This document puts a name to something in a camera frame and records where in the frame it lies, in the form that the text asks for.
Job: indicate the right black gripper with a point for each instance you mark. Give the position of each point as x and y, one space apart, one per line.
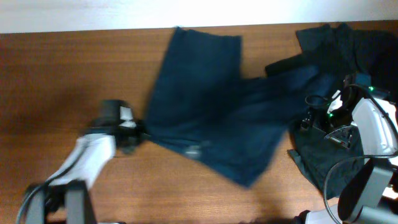
319 125

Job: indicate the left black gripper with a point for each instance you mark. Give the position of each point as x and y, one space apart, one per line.
137 128

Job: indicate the dark blue denim shorts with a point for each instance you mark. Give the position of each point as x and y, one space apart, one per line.
202 108

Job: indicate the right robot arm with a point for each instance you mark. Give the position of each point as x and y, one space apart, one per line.
371 109

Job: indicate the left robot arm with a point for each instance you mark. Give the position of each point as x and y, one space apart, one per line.
69 186

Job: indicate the black garment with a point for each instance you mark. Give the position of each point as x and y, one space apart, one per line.
330 57

